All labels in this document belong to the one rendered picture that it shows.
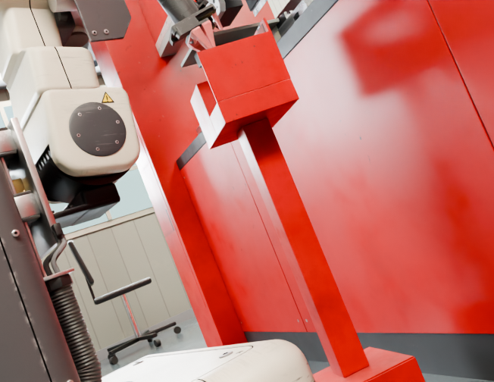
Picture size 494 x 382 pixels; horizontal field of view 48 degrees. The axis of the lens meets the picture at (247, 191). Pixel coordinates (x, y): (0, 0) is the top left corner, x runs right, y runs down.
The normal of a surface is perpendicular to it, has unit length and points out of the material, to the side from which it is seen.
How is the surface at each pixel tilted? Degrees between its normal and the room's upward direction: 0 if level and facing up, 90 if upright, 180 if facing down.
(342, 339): 90
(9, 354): 90
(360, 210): 90
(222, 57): 90
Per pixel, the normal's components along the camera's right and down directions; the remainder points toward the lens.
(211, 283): 0.35, -0.22
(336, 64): -0.86, 0.31
